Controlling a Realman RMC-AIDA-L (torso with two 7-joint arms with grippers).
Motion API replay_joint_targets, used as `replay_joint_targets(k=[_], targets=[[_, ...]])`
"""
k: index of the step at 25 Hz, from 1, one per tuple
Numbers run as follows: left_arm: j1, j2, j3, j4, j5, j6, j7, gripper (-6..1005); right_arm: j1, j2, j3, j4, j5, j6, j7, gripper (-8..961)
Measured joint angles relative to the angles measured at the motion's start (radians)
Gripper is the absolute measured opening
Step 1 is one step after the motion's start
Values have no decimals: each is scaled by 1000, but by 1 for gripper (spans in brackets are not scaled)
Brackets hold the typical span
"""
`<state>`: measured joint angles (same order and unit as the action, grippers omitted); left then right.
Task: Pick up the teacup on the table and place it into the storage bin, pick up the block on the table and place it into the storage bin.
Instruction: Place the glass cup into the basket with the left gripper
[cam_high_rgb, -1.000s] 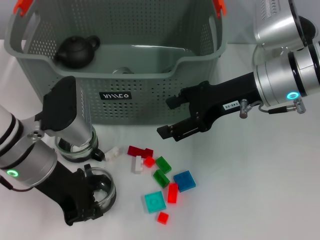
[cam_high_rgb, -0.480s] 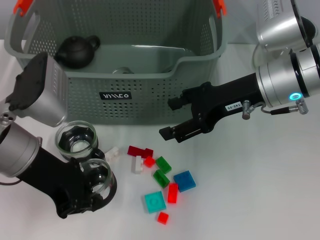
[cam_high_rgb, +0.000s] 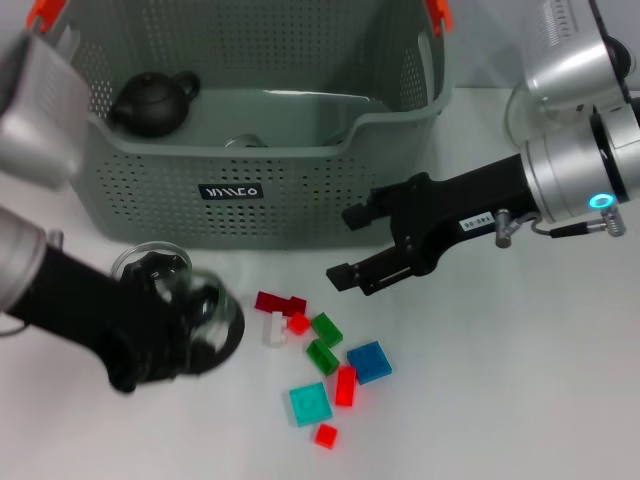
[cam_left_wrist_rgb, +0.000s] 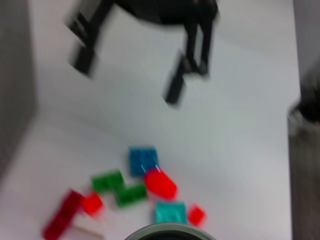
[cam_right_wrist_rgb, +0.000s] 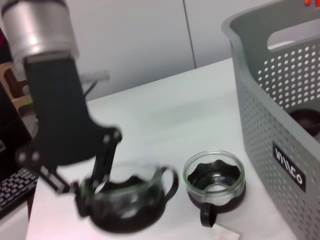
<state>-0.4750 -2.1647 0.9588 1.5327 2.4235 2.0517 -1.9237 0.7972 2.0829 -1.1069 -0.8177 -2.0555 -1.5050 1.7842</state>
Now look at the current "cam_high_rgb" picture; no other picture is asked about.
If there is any dark red toy brick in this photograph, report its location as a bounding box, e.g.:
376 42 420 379
254 291 307 317

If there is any white toy brick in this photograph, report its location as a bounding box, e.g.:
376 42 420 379
263 310 289 349

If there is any long red toy brick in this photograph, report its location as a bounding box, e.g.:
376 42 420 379
334 365 358 407

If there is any orange bin handle clip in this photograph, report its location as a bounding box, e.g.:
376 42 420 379
25 0 67 34
424 0 455 39

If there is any green toy brick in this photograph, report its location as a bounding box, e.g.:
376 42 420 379
310 312 345 349
305 338 341 377

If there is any black clay teapot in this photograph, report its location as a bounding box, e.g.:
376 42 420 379
107 70 203 139

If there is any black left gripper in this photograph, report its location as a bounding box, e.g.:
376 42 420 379
4 243 192 397

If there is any grey perforated plastic storage bin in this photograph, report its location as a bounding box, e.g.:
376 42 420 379
29 0 457 252

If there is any blue square toy brick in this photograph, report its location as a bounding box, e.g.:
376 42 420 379
346 340 394 385

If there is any teal square toy brick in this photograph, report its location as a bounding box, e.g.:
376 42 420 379
288 382 334 428

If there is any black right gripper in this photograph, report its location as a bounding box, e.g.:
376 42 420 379
325 154 547 298

